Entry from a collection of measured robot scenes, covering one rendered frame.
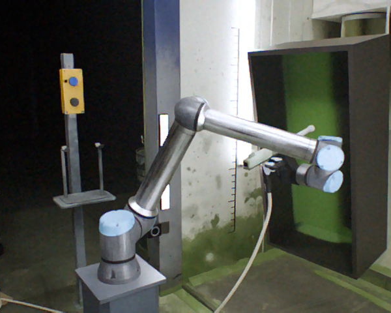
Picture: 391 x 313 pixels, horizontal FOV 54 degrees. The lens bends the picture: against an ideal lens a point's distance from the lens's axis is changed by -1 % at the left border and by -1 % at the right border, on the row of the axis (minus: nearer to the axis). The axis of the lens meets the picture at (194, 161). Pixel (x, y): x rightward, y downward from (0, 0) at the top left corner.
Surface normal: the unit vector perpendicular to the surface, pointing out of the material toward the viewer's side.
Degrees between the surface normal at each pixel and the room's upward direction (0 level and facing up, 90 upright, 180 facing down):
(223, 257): 90
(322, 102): 102
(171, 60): 90
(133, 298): 90
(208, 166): 90
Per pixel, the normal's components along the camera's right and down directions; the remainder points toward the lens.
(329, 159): -0.21, 0.22
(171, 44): 0.57, 0.17
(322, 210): -0.75, 0.33
